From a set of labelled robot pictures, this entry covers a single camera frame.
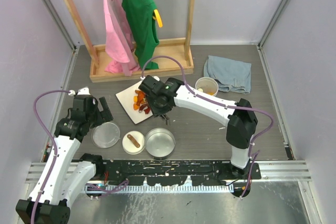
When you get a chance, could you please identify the shallow round metal tin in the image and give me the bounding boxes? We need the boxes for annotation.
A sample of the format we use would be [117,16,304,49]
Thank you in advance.
[145,128,176,161]

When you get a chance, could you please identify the wooden clothes rack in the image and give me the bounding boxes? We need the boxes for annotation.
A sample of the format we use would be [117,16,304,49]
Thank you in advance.
[64,0,195,82]

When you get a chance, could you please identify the white square plate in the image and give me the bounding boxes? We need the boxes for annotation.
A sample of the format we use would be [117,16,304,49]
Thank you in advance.
[115,81,153,124]

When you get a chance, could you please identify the blue denim cloth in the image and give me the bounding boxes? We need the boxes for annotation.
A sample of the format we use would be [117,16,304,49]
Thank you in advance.
[203,55,251,94]

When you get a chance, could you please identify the orange strawberry shaped piece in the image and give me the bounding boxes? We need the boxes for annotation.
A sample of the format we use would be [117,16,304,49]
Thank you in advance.
[133,103,140,110]

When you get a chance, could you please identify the white lid with leather strap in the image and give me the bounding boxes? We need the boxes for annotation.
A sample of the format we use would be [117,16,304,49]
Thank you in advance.
[122,131,145,155]

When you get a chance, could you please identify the tall metal container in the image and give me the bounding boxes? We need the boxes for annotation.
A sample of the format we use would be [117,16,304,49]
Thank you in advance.
[195,77,219,96]

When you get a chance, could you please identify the green shirt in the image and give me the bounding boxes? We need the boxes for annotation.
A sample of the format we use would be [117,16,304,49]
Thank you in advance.
[122,0,159,70]

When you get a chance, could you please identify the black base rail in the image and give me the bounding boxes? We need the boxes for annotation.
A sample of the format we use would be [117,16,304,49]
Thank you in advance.
[92,159,261,186]

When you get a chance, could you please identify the pink shirt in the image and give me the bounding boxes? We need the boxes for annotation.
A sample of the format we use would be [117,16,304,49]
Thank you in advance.
[103,0,140,76]

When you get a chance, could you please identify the metal tongs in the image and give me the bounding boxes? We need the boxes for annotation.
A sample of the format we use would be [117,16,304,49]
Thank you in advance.
[160,114,170,125]

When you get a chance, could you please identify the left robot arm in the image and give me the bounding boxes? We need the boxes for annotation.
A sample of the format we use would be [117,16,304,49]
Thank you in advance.
[16,93,113,223]

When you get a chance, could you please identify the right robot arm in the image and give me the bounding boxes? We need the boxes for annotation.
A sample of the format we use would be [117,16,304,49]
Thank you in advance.
[115,75,258,179]

